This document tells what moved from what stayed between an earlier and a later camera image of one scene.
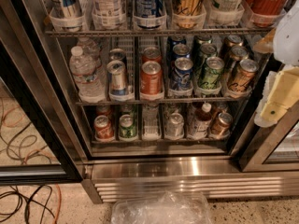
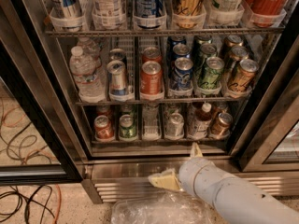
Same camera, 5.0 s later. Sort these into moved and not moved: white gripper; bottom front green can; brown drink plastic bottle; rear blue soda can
Moved: white gripper
Not moved: rear blue soda can; bottom front green can; brown drink plastic bottle
